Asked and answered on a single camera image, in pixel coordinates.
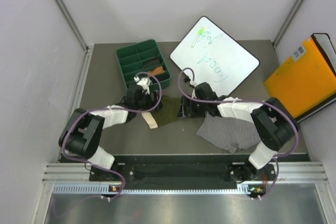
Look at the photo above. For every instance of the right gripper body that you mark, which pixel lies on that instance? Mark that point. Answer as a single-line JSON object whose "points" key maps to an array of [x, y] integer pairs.
{"points": [[198, 108]]}

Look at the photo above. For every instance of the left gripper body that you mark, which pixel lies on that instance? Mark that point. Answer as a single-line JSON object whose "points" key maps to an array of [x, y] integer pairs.
{"points": [[146, 101]]}

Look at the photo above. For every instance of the olive green underwear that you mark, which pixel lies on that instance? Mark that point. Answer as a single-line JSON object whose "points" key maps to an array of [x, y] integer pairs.
{"points": [[166, 115]]}

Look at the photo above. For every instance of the green compartment tray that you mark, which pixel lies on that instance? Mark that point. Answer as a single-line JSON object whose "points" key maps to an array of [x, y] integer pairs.
{"points": [[130, 59]]}

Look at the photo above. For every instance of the black dotted underwear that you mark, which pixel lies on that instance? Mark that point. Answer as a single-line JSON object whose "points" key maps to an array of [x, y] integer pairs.
{"points": [[151, 62]]}

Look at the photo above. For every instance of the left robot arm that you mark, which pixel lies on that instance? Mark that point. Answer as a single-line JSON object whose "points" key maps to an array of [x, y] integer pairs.
{"points": [[81, 135]]}

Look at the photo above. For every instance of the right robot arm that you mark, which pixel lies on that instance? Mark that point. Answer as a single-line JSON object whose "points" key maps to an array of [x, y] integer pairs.
{"points": [[273, 122]]}

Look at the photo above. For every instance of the grey striped underwear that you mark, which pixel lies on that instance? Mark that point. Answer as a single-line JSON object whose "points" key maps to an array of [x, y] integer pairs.
{"points": [[229, 133]]}

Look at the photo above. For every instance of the black rolled cloth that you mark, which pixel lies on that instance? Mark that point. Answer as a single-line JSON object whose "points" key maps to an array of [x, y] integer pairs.
{"points": [[160, 78]]}

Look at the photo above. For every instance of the white whiteboard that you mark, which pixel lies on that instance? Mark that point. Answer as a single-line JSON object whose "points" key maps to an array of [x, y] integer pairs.
{"points": [[217, 57]]}

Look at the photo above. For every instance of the orange rolled cloth back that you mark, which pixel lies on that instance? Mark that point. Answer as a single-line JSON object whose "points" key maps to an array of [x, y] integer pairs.
{"points": [[157, 71]]}

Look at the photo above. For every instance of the green marker pen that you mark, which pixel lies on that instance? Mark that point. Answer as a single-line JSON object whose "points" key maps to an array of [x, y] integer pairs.
{"points": [[199, 33]]}

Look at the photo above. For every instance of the orange clipboard folder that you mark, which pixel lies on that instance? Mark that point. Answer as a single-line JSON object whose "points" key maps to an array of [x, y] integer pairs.
{"points": [[305, 82]]}

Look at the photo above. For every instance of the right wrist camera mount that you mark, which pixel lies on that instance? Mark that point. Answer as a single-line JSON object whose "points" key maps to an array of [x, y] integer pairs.
{"points": [[191, 85]]}

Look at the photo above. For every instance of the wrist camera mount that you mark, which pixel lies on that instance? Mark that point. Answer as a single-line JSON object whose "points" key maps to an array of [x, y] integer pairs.
{"points": [[144, 82], [191, 85]]}

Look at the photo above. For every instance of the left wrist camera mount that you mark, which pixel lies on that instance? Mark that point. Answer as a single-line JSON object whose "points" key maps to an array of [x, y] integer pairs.
{"points": [[144, 82]]}

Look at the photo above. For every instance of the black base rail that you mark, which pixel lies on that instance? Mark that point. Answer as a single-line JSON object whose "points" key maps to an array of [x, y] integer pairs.
{"points": [[194, 171]]}

